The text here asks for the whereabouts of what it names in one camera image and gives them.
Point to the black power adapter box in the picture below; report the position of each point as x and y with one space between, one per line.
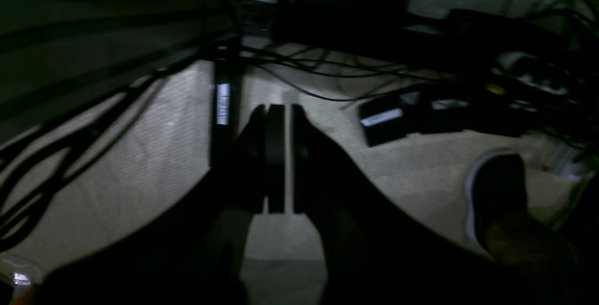
387 119

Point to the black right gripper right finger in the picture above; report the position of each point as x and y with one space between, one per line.
376 254

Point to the black table leg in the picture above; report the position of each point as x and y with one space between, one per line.
225 82

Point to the black shoe white sole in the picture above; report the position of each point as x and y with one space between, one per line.
495 189

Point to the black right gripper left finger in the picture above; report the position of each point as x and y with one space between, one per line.
190 254

